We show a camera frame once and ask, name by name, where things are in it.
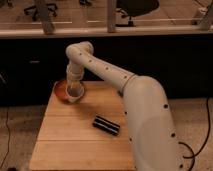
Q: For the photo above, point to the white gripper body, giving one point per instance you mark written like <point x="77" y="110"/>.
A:
<point x="73" y="81"/>

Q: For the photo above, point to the office chair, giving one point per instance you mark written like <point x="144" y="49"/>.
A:
<point x="41" y="10"/>
<point x="133" y="8"/>

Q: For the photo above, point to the black striped box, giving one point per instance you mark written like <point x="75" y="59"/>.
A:
<point x="106" y="125"/>

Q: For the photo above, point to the left office chair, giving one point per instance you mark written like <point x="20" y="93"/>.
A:
<point x="41" y="10"/>

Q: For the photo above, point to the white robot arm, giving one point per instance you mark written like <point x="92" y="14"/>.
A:
<point x="151" y="128"/>

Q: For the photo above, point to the right office chair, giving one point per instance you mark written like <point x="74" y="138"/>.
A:
<point x="133" y="8"/>

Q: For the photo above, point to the orange ceramic bowl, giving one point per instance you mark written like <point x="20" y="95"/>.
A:
<point x="60" y="90"/>

